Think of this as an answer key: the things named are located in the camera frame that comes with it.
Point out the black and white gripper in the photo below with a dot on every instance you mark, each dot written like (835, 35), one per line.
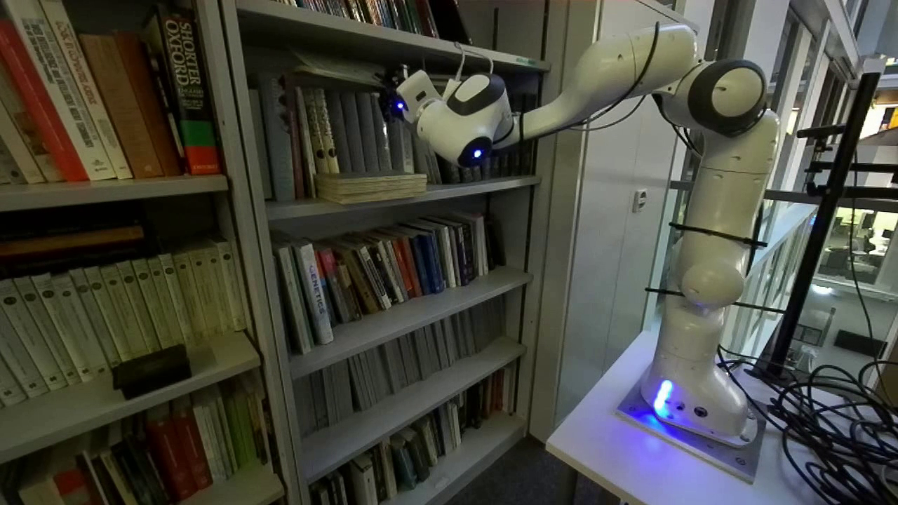
(409, 95)

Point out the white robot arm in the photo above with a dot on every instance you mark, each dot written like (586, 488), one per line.
(724, 103)

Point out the row of grey Machine Intelligence books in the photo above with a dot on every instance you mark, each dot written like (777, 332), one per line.
(308, 129)

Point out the row of colourful books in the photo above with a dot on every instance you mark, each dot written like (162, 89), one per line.
(343, 277)

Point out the red and white books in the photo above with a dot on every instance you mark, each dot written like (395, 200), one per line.
(115, 103)

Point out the black box on shelf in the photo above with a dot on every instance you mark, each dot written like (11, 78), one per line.
(151, 371)

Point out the row of white books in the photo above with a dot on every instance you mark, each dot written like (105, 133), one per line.
(61, 329)

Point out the stack of pale journals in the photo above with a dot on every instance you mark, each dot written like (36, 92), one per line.
(343, 188)

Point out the grey middle bookshelf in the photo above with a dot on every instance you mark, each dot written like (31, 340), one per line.
(407, 405)

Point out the grey bookshelf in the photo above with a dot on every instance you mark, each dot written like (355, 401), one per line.
(196, 441)
(407, 405)

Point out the grey left bookshelf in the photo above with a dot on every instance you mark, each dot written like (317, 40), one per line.
(196, 441)

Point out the black metal stand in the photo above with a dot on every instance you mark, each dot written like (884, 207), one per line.
(771, 361)

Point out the white robot table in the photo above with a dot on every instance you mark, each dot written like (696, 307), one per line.
(829, 441)

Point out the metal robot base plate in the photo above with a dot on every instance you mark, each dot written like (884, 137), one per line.
(691, 432)

